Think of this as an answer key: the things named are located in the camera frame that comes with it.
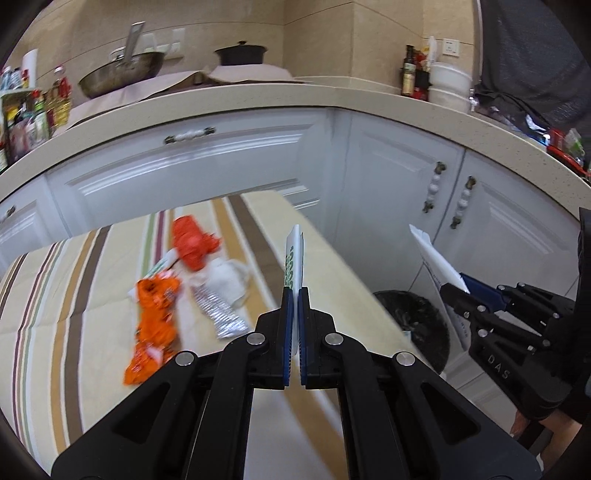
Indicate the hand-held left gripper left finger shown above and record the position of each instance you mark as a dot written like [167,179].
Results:
[287,332]

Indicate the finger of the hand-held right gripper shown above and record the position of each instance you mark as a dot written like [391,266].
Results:
[482,290]
[457,302]

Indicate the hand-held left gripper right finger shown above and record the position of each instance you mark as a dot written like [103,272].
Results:
[302,332]

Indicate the white blue printed sachet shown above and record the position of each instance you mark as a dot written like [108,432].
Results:
[438,263]

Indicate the black lined trash bin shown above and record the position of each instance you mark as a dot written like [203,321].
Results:
[401,318]

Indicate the white green printed packet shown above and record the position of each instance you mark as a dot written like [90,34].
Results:
[294,258]

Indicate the person's right hand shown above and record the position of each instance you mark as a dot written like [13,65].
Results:
[561,429]

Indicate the silver foil wrapper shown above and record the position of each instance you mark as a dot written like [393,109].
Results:
[217,311]

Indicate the white crumpled tissue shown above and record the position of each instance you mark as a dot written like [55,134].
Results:
[221,279]

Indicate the red crumpled plastic bag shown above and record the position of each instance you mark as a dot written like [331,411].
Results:
[191,242]

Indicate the orange foil wrapper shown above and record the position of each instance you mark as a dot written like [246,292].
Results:
[157,295]
[147,350]

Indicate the white green striped wrapper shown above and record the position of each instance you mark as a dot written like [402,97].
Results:
[161,265]

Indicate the red tray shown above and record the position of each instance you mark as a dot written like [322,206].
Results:
[568,154]

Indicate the clear plastic bag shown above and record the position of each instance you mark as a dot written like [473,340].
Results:
[526,124]

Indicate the white kitchen cabinet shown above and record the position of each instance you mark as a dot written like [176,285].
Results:
[231,161]

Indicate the white round lidded container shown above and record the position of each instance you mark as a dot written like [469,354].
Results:
[450,76]
[448,99]

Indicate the striped tablecloth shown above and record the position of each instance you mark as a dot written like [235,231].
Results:
[92,300]

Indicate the dark oil bottle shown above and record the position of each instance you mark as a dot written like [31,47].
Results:
[407,74]

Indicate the dark grey cloth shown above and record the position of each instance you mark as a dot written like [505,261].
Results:
[535,55]

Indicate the white paper bag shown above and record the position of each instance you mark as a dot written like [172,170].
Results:
[431,50]

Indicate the beige stove cover cloth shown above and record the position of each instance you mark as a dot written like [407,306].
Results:
[152,90]

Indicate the black lidded pot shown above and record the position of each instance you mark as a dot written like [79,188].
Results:
[240,54]

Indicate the steel wok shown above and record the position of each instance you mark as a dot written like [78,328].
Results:
[120,74]

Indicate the rack of condiment bottles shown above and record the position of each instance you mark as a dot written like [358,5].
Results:
[32,120]

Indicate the white wall socket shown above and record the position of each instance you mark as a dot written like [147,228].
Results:
[450,47]

